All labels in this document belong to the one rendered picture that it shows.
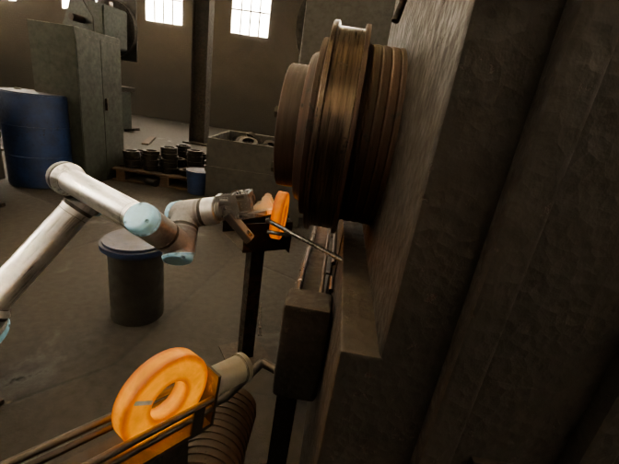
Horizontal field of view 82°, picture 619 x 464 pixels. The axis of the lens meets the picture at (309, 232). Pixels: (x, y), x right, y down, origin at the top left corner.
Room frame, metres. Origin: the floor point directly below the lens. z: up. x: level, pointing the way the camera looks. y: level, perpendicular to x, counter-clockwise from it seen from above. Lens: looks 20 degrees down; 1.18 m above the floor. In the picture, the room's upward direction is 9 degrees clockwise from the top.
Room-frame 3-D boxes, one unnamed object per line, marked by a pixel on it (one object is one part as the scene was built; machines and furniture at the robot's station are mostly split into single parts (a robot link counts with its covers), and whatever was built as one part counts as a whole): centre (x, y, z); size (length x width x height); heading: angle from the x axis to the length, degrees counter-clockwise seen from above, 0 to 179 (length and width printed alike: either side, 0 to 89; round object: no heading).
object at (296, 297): (0.65, -0.02, 0.68); 0.11 x 0.08 x 0.24; 87
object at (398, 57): (0.88, -0.10, 1.11); 0.47 x 0.10 x 0.47; 177
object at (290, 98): (0.89, 0.08, 1.11); 0.28 x 0.06 x 0.28; 177
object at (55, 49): (3.90, 2.58, 0.75); 0.70 x 0.48 x 1.50; 177
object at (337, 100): (0.89, -0.02, 1.11); 0.47 x 0.06 x 0.47; 177
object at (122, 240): (1.59, 0.84, 0.22); 0.32 x 0.32 x 0.43
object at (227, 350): (1.41, 0.23, 0.36); 0.26 x 0.20 x 0.72; 32
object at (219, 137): (3.66, 0.54, 0.39); 1.03 x 0.83 x 0.79; 91
